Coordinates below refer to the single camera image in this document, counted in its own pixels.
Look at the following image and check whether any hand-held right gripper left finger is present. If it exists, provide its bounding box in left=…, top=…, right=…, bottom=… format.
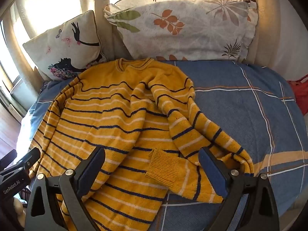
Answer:
left=24, top=147, right=106, bottom=231

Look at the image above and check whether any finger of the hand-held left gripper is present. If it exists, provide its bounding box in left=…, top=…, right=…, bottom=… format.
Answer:
left=0, top=147, right=41, bottom=177

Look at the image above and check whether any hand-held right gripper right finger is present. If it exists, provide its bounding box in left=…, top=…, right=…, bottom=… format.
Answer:
left=198, top=147, right=281, bottom=231

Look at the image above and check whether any yellow striped towel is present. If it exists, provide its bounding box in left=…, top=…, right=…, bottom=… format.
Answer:
left=28, top=58, right=254, bottom=231

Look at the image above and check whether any blue plaid bed sheet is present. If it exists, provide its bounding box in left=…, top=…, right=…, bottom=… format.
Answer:
left=14, top=60, right=308, bottom=231

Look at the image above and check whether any figure print cushion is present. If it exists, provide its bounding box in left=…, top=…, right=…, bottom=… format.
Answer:
left=23, top=10, right=109, bottom=82

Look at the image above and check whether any red cloth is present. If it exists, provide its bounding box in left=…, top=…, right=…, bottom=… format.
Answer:
left=287, top=74, right=308, bottom=116

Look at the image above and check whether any leaf print pillow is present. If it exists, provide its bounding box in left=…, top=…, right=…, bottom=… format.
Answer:
left=104, top=0, right=259, bottom=62

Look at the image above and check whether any beige curtain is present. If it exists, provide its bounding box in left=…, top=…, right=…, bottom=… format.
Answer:
left=2, top=0, right=287, bottom=94

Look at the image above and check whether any window frame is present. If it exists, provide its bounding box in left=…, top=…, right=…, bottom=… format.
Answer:
left=0, top=20, right=22, bottom=89

